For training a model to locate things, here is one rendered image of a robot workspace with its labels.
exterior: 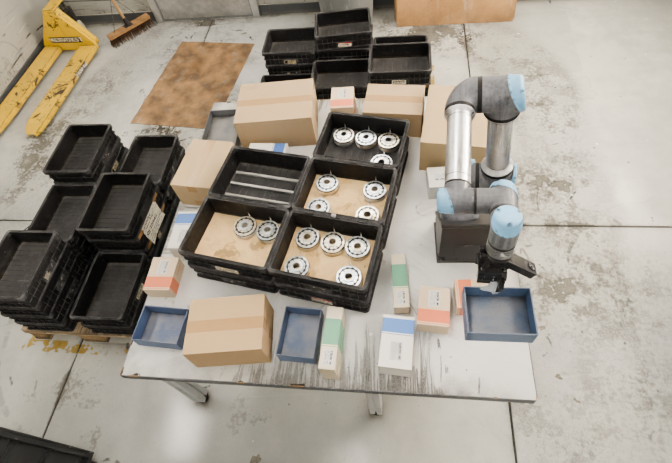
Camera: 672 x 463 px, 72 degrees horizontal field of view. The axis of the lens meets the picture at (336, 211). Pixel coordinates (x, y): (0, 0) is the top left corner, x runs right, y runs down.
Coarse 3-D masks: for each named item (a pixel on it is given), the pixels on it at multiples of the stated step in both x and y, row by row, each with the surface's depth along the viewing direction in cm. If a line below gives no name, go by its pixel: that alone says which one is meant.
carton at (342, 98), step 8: (336, 88) 247; (344, 88) 246; (352, 88) 246; (336, 96) 243; (344, 96) 243; (352, 96) 242; (336, 104) 240; (344, 104) 239; (352, 104) 239; (344, 112) 241; (352, 112) 241
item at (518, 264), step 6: (516, 258) 132; (522, 258) 133; (504, 264) 130; (510, 264) 130; (516, 264) 130; (522, 264) 131; (528, 264) 132; (534, 264) 134; (516, 270) 131; (522, 270) 131; (528, 270) 131; (534, 270) 132; (528, 276) 132
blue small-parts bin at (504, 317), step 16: (464, 288) 143; (512, 288) 142; (528, 288) 141; (464, 304) 142; (480, 304) 147; (496, 304) 146; (512, 304) 145; (528, 304) 142; (464, 320) 142; (480, 320) 144; (496, 320) 143; (512, 320) 143; (528, 320) 142; (464, 336) 142; (480, 336) 137; (496, 336) 136; (512, 336) 135; (528, 336) 134
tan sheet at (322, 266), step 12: (300, 228) 200; (372, 240) 192; (288, 252) 194; (300, 252) 193; (312, 252) 192; (312, 264) 189; (324, 264) 188; (336, 264) 188; (348, 264) 187; (360, 264) 187; (312, 276) 186; (324, 276) 185
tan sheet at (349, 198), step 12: (348, 180) 212; (312, 192) 211; (336, 192) 209; (348, 192) 208; (360, 192) 208; (336, 204) 205; (348, 204) 205; (360, 204) 204; (372, 204) 203; (384, 204) 202
